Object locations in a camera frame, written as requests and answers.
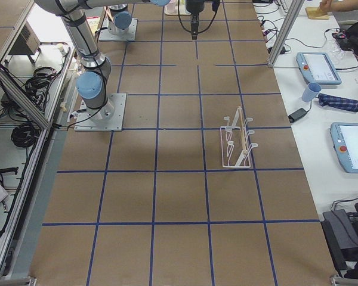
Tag near teach pendant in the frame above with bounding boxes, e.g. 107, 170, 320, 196
330, 122, 358, 173

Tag blue plaid folded umbrella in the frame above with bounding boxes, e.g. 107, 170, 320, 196
318, 94, 358, 113

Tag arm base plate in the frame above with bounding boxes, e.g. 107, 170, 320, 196
99, 18, 137, 42
74, 94, 126, 132

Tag black power adapter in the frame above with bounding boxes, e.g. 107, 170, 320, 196
288, 108, 308, 123

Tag teach pendant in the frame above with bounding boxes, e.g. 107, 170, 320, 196
330, 122, 358, 173
296, 52, 342, 85

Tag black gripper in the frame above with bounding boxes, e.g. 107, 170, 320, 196
186, 0, 205, 40

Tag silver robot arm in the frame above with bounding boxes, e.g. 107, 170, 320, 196
107, 4, 132, 35
36, 0, 138, 119

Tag pink cup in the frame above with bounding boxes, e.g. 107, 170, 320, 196
166, 0, 176, 13

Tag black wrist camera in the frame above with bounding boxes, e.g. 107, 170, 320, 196
212, 0, 220, 13

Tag cream plastic tray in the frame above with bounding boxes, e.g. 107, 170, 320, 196
164, 0, 190, 16

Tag far teach pendant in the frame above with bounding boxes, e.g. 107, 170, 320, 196
296, 52, 342, 85

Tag white wire cup rack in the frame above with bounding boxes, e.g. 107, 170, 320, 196
220, 106, 258, 169

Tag aluminium frame post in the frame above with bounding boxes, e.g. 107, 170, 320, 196
267, 0, 304, 67

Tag blue cup on desk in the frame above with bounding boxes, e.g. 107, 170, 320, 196
301, 82, 322, 102

